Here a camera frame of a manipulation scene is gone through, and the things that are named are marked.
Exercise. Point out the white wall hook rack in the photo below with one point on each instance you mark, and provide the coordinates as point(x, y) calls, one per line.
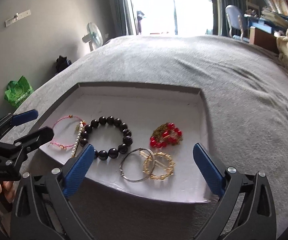
point(17, 18)

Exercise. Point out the black bag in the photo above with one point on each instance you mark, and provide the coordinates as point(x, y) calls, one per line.
point(62, 63)

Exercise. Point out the blue and brown desk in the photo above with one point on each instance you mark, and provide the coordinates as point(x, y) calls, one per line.
point(261, 36)

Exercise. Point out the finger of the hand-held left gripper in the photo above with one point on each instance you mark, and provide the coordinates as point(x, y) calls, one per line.
point(40, 135)
point(26, 117)

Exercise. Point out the thin grey metal bangle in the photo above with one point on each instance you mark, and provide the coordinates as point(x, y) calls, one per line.
point(122, 161)

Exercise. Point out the blue chair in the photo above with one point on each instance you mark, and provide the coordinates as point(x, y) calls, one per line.
point(232, 17)

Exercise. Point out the glass sliding door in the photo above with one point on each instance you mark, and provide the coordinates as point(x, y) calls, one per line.
point(171, 7)

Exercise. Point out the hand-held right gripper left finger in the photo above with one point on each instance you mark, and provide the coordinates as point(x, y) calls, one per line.
point(80, 167)

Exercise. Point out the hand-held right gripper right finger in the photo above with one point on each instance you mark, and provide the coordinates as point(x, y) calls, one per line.
point(207, 167)

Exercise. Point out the green plastic bag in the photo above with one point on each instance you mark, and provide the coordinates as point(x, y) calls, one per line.
point(17, 92)

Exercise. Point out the white pearl strand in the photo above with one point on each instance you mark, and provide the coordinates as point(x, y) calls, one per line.
point(78, 136)

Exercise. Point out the grey cardboard box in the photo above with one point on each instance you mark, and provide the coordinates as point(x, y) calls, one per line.
point(139, 105)

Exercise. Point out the row of books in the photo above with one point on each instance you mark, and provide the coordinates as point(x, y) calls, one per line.
point(277, 5)

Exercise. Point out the stack of papers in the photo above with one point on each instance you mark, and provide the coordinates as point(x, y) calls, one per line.
point(271, 17)

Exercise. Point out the white standing fan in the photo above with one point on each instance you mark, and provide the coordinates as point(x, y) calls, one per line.
point(94, 35)

